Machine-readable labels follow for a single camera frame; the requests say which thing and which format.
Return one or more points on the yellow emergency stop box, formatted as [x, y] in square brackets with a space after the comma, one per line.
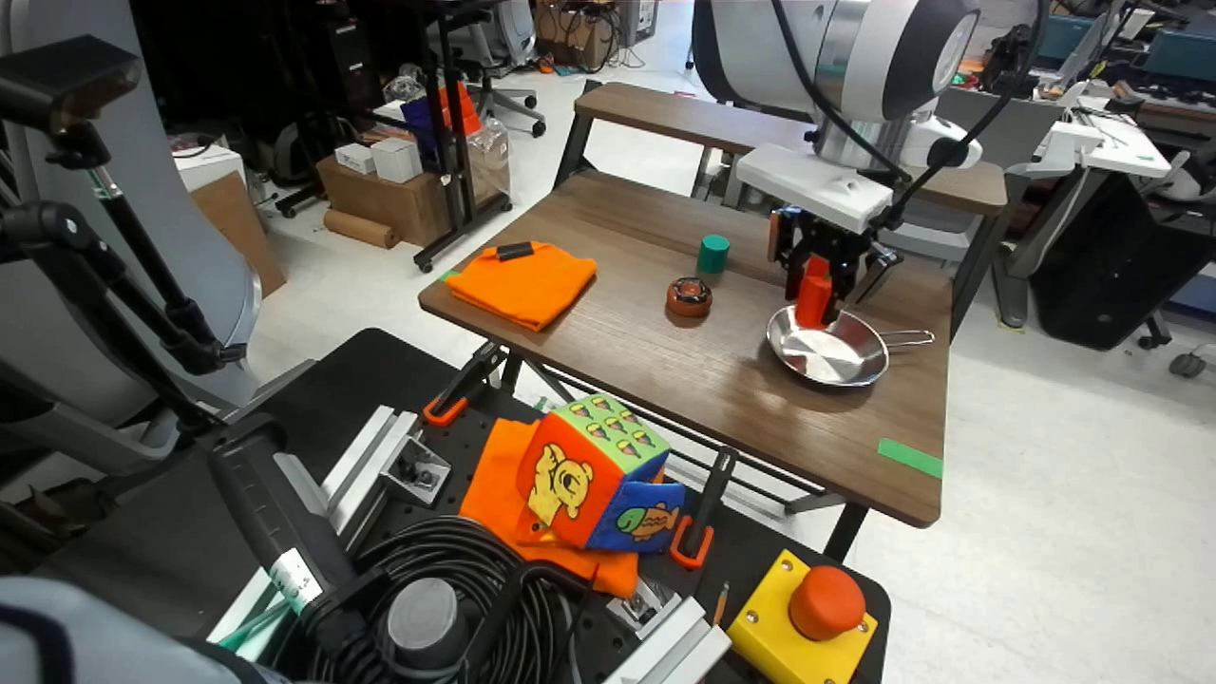
[804, 626]

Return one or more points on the orange clamp left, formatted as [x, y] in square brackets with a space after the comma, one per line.
[454, 396]

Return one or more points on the silver frying pan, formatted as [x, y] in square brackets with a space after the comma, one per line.
[847, 356]

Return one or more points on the small brown bowl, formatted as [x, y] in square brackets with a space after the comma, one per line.
[690, 299]

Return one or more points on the brown wooden table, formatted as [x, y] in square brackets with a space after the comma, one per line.
[710, 379]

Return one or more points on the folded orange cloth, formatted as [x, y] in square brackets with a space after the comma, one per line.
[528, 292]

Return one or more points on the green tape strip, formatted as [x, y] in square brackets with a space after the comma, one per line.
[909, 459]

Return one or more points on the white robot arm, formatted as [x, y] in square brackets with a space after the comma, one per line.
[870, 77]

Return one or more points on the black camera tripod stand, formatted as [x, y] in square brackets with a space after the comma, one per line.
[63, 90]

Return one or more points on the orange clamp right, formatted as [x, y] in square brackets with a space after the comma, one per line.
[697, 531]

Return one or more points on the cardboard box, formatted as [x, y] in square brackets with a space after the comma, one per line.
[390, 183]

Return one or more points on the colourful plush cube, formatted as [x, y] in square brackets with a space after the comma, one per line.
[595, 477]

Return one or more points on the small black block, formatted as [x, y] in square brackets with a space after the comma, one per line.
[507, 253]

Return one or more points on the orange clamp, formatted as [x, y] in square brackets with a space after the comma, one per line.
[697, 531]
[454, 396]

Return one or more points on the grey office chair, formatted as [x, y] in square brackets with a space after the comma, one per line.
[934, 231]

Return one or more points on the orange toy pepper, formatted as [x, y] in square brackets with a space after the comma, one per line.
[813, 296]

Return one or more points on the teal cup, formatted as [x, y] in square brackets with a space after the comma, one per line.
[710, 258]

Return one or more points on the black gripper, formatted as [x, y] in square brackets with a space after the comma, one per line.
[856, 265]

